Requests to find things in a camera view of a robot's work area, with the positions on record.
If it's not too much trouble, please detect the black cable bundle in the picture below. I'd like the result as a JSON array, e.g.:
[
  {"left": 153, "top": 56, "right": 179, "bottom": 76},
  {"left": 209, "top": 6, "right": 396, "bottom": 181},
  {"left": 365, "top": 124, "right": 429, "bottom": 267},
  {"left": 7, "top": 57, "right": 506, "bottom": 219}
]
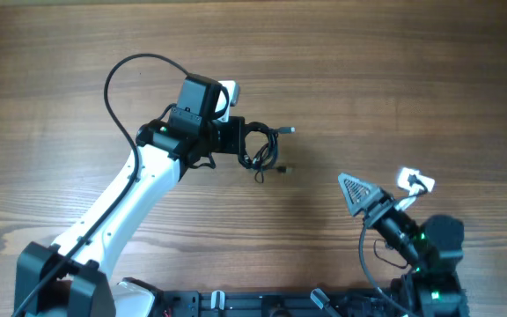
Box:
[{"left": 239, "top": 124, "right": 297, "bottom": 185}]

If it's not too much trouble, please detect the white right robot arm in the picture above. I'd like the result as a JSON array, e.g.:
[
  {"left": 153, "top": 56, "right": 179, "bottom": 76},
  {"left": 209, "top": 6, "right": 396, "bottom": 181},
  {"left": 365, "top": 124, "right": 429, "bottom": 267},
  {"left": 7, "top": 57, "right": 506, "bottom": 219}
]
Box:
[{"left": 338, "top": 167, "right": 470, "bottom": 316}]

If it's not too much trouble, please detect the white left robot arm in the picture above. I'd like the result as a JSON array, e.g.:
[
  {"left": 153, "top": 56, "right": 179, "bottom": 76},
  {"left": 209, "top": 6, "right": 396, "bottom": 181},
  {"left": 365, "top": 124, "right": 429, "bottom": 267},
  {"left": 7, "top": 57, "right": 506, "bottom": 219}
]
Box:
[{"left": 13, "top": 74, "right": 245, "bottom": 316}]

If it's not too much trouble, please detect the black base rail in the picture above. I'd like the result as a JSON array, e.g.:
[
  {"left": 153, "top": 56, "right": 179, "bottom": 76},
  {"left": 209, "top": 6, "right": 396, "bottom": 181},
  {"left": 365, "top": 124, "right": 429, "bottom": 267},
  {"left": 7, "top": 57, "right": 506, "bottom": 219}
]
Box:
[{"left": 152, "top": 289, "right": 404, "bottom": 317}]

